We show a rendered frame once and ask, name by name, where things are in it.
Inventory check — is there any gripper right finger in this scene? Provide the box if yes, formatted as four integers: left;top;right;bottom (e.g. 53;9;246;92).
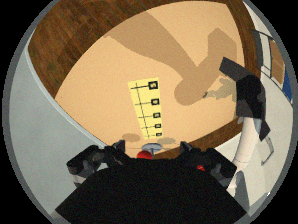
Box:
179;140;238;190

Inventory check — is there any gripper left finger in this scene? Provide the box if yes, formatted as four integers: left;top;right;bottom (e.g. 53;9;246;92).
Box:
65;139;129;188

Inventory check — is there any black stand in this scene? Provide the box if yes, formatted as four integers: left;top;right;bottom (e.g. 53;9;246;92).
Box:
257;114;272;142

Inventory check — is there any pale wooden table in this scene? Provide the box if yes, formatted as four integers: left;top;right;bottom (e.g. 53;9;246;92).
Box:
54;0;249;160

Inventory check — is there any pale yellow strip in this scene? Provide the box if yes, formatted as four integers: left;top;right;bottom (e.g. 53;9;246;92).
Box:
127;79;164;140

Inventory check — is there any blue box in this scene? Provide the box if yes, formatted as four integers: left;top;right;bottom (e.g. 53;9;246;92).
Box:
281;64;295;103

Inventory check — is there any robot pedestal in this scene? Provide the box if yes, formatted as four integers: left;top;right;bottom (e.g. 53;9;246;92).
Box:
218;55;268;119

